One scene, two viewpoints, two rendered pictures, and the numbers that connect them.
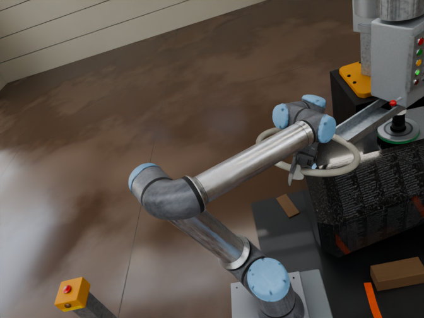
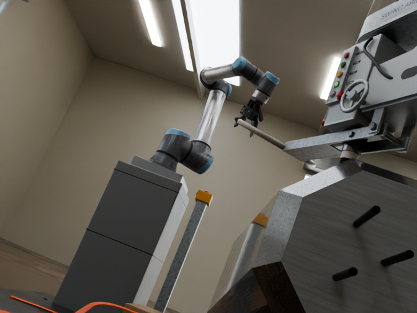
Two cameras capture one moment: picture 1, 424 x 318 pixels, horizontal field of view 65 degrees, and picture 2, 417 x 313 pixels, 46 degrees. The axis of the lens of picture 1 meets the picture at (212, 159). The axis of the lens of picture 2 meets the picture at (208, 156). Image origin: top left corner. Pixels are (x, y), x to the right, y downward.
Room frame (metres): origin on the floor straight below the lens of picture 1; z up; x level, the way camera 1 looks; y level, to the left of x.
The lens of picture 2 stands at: (0.72, -2.93, 0.30)
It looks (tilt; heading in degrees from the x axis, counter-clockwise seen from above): 16 degrees up; 86
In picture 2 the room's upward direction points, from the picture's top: 22 degrees clockwise
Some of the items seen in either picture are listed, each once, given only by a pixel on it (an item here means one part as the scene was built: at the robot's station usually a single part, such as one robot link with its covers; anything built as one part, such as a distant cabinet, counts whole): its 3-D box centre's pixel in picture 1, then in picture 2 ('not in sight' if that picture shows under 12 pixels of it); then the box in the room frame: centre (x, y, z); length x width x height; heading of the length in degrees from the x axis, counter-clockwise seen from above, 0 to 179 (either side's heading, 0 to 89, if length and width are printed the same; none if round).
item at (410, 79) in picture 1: (415, 62); (342, 76); (1.25, -1.04, 1.41); 0.08 x 0.03 x 0.28; 107
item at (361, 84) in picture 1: (378, 73); not in sight; (2.19, -1.50, 0.76); 0.49 x 0.49 x 0.05; 80
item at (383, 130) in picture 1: (397, 129); not in sight; (1.38, -1.07, 0.92); 0.21 x 0.21 x 0.01
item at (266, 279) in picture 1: (269, 284); (175, 144); (0.68, -0.02, 1.10); 0.17 x 0.15 x 0.18; 21
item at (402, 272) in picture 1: (397, 274); not in sight; (0.99, -0.84, 0.07); 0.30 x 0.12 x 0.12; 78
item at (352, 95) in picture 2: not in sight; (360, 100); (1.30, -1.22, 1.24); 0.15 x 0.10 x 0.15; 107
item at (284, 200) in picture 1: (287, 205); not in sight; (1.90, -0.46, 0.02); 0.25 x 0.10 x 0.01; 4
